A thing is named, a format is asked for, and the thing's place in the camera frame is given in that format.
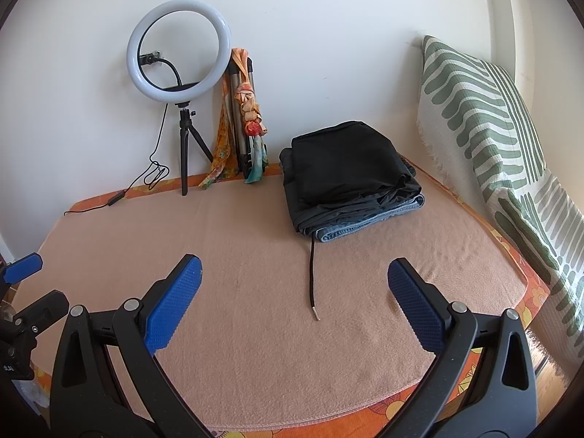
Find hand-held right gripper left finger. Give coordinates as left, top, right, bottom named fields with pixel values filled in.
left=49, top=254, right=203, bottom=438

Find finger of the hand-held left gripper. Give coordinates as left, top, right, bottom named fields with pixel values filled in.
left=16, top=289, right=69, bottom=343
left=0, top=252, right=44, bottom=284

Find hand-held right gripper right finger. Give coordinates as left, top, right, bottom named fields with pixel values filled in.
left=387, top=258, right=540, bottom=438

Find black pants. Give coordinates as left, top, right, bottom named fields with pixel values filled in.
left=291, top=120, right=416, bottom=213

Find folded dark grey pants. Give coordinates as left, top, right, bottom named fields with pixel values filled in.
left=279, top=146, right=423, bottom=237

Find folded blue jeans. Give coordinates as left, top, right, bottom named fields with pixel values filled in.
left=312, top=194, right=426, bottom=243

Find black mini tripod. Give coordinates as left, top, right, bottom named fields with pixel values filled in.
left=174, top=101, right=215, bottom=197

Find orange patterned scarf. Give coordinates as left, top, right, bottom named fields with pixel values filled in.
left=198, top=47, right=256, bottom=191

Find teal cloth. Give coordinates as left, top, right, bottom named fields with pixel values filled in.
left=244, top=134, right=269, bottom=184

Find folded grey tripod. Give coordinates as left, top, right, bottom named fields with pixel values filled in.
left=226, top=57, right=256, bottom=178

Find green striped white pillow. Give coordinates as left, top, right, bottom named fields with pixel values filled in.
left=416, top=34, right=584, bottom=384

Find braided colourful scarf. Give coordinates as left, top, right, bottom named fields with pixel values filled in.
left=234, top=83, right=269, bottom=138

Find black drawstring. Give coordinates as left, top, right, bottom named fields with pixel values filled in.
left=305, top=236, right=321, bottom=321

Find black cable with inline switch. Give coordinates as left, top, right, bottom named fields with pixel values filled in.
left=63, top=103, right=172, bottom=216

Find white ring light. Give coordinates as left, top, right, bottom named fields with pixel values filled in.
left=126, top=0, right=233, bottom=103

